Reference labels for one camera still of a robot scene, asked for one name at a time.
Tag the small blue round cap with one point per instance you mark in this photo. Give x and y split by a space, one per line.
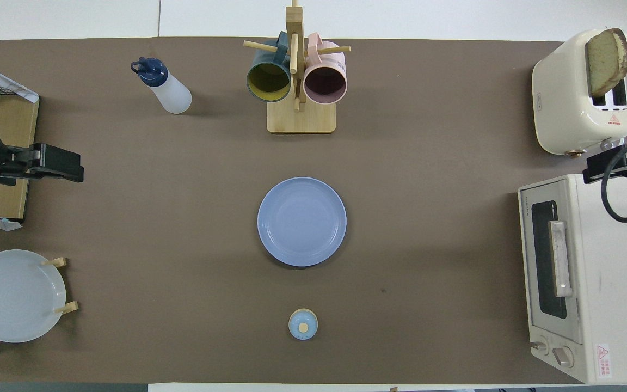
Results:
302 324

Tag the white toaster oven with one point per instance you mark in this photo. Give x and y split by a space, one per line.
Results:
613 283

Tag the translucent blue-capped squeeze bottle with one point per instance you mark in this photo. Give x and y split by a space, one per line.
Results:
172 95

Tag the blue round plate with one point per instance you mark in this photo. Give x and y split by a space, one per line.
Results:
301 222

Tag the wooden mug tree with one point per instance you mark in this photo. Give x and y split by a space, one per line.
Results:
302 120

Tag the grey-blue plate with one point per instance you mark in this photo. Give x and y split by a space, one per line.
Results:
14 296

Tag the wooden plate rack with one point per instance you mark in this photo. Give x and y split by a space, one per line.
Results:
66 308

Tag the brown table mat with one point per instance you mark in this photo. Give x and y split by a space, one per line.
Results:
183 218

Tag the dark teal mug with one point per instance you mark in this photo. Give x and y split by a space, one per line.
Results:
267 81

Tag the cream two-slot toaster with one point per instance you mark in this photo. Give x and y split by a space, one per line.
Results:
558 98

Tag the white checked cloth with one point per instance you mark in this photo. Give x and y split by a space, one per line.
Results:
19 90

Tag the toasted bread slice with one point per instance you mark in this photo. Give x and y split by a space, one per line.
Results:
604 60

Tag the pink ribbed mug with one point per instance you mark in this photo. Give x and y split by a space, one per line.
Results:
324 84

